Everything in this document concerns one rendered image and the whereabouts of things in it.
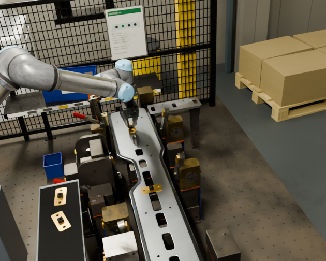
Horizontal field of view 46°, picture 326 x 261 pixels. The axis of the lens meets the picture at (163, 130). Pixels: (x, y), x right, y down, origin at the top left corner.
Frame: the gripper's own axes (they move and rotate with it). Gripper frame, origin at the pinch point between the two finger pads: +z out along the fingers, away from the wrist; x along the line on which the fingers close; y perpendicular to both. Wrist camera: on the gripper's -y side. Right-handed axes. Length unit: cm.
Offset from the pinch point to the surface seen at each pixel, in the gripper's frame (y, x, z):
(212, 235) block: 79, 15, -2
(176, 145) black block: 19.4, 18.0, 3.1
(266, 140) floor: -91, 130, 104
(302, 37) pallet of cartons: -195, 220, 57
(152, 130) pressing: 4.8, 10.0, 2.3
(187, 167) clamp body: 42.8, 16.6, -2.8
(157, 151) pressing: 22.9, 7.9, 2.0
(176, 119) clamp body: 5.8, 22.2, -2.3
